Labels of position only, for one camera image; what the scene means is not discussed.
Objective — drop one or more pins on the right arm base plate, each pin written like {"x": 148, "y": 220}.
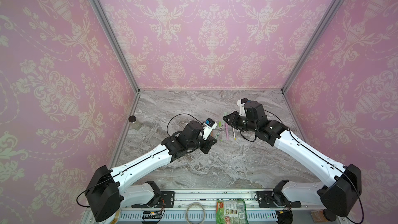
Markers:
{"x": 269, "y": 199}

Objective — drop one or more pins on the tape roll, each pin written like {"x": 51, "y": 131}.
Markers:
{"x": 113, "y": 219}

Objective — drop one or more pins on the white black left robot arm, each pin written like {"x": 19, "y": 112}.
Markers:
{"x": 109, "y": 190}

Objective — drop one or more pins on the brown jar black lid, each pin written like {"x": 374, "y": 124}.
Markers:
{"x": 323, "y": 216}

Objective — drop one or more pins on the aluminium corner frame post left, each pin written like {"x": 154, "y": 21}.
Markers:
{"x": 105, "y": 24}

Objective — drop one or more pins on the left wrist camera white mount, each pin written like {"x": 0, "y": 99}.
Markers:
{"x": 209, "y": 125}

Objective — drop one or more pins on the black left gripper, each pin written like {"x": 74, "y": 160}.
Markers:
{"x": 209, "y": 144}

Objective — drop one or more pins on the green snack packet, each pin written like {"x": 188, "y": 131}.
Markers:
{"x": 231, "y": 212}

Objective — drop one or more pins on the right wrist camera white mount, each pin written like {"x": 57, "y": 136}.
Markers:
{"x": 240, "y": 104}

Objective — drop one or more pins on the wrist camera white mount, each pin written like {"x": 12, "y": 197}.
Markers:
{"x": 240, "y": 104}
{"x": 209, "y": 125}

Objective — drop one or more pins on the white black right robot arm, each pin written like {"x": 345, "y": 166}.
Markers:
{"x": 339, "y": 187}

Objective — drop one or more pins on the pink pen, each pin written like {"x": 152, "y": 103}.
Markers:
{"x": 227, "y": 132}

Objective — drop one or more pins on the aluminium corner frame post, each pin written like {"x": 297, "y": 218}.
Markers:
{"x": 105, "y": 24}
{"x": 326, "y": 19}

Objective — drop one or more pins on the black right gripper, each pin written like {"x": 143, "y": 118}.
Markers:
{"x": 234, "y": 119}

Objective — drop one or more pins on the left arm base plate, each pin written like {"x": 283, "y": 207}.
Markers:
{"x": 165, "y": 199}

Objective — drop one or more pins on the aluminium corner frame post right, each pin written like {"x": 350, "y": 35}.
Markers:
{"x": 326, "y": 19}

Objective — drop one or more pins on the small jar black lid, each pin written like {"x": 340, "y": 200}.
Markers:
{"x": 134, "y": 123}

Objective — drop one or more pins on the white pen yellow end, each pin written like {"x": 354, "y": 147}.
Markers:
{"x": 234, "y": 134}

